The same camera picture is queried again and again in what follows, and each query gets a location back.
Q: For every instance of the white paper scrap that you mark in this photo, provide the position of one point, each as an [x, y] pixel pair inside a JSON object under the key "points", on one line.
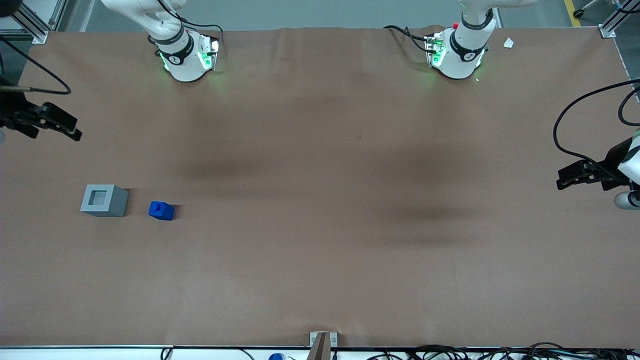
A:
{"points": [[508, 43]]}

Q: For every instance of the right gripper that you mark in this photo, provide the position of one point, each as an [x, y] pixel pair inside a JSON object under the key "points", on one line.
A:
{"points": [[13, 111]]}

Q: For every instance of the brown table cover sheet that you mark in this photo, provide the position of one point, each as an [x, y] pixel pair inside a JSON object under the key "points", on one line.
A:
{"points": [[320, 225]]}

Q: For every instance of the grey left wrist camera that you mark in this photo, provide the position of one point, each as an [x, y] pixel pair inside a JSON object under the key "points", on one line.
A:
{"points": [[626, 200]]}

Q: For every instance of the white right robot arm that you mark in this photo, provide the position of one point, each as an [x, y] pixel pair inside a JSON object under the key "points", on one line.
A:
{"points": [[184, 62]]}

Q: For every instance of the gray square hollow base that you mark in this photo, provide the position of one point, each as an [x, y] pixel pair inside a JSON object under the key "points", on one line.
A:
{"points": [[106, 204]]}

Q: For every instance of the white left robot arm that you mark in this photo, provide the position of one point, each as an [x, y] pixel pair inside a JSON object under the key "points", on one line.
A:
{"points": [[457, 60]]}

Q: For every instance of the blue plastic block part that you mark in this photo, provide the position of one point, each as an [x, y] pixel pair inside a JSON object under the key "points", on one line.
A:
{"points": [[161, 212]]}

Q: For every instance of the aluminium frame post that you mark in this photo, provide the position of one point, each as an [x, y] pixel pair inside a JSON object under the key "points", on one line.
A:
{"points": [[31, 24], [611, 25]]}

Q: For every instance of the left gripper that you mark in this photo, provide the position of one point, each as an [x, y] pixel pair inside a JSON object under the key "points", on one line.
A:
{"points": [[610, 166]]}

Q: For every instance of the blue round cap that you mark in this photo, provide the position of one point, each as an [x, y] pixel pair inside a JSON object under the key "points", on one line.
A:
{"points": [[276, 357]]}

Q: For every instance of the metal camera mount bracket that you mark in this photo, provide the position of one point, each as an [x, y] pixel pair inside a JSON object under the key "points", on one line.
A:
{"points": [[322, 344]]}

